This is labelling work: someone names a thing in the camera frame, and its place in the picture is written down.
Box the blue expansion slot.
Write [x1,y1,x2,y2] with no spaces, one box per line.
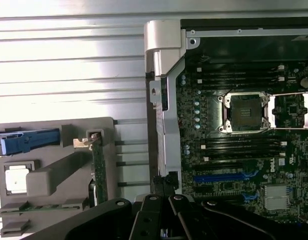
[193,173,258,182]

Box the black expansion slot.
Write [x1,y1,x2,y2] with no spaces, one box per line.
[193,163,244,173]

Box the silver chipset heatsink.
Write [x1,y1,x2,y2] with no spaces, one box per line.
[265,186,289,211]

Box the black RAM slot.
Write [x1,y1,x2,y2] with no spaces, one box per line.
[197,76,286,86]
[201,140,287,151]
[197,65,286,75]

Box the black open PC case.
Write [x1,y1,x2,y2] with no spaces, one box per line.
[143,19,308,226]

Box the gray parts rack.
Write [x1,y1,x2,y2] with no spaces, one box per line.
[0,116,117,238]

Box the green RAM stick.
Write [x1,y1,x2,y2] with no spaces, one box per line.
[0,202,83,213]

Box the CPU socket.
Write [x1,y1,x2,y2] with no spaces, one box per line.
[217,91,271,136]

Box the green motherboard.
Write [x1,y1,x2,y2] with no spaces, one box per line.
[176,56,308,225]

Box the silver CPU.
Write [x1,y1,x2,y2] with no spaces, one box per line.
[5,164,28,195]

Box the hard disk in blue carrier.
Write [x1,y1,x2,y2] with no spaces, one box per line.
[0,127,61,157]

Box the silver socket cover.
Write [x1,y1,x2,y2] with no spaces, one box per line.
[267,92,308,130]

